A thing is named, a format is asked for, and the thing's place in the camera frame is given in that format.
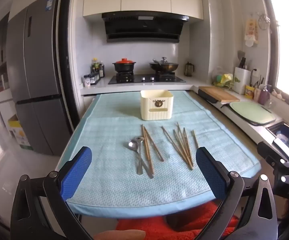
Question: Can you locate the yellow cardboard box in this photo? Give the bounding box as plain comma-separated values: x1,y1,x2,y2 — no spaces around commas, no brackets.
8,115,33,150

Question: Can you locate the black gas stove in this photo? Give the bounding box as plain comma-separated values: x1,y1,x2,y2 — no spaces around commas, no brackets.
108,74,186,84

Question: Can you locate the grey refrigerator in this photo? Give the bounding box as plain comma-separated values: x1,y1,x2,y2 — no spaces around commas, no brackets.
6,0,72,155

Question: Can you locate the orange fluffy cloth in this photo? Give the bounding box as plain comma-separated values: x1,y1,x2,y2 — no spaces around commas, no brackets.
116,201,240,240

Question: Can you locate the cream plastic storage box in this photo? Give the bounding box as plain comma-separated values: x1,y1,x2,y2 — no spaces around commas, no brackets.
140,90,173,120

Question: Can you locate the wok with glass lid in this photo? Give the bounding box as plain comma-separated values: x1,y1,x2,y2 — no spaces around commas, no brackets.
149,57,179,73

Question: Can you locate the kitchen sink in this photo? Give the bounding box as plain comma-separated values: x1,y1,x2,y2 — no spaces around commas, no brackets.
266,122,289,160

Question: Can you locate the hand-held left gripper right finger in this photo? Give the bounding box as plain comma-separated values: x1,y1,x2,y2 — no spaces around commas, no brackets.
196,146,278,240

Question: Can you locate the yellow green plastic bag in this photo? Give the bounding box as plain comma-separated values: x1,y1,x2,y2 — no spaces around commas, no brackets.
212,67,235,88

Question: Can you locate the purple bottle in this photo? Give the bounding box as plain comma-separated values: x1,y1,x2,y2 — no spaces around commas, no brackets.
258,85,270,105

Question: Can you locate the black tray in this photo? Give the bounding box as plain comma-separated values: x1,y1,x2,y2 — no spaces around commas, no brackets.
198,89,218,103

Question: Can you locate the green cutting board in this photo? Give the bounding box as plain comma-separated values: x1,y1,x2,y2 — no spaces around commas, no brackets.
221,101,277,126

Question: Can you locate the white knife holder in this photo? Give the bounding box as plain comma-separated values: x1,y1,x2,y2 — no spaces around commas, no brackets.
234,67,251,94

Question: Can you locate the pile of wooden chopsticks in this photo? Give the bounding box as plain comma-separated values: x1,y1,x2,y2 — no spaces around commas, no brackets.
161,122,200,171

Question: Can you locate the hanging printed towel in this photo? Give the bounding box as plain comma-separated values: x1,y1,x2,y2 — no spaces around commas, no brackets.
244,19,258,47

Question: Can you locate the person's left hand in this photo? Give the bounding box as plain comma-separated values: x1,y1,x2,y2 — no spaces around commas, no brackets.
94,229,146,240

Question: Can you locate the light blue table cloth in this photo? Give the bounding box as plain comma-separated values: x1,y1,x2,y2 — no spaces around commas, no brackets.
56,90,261,217

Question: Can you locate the row of spice jars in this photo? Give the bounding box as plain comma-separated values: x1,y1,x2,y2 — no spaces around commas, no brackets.
83,72,100,87

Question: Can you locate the metal spoon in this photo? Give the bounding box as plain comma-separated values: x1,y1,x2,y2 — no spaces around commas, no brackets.
128,139,143,175
134,136,154,179

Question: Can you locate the wooden cutting board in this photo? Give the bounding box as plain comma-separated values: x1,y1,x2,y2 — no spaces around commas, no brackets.
199,86,240,103

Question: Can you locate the black pot with red lid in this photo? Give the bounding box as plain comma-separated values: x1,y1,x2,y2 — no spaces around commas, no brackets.
113,58,136,74

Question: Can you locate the black range hood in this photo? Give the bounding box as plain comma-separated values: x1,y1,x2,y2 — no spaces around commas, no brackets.
102,12,190,43

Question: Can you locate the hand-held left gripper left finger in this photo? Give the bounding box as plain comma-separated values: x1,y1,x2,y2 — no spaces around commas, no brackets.
11,146,95,240

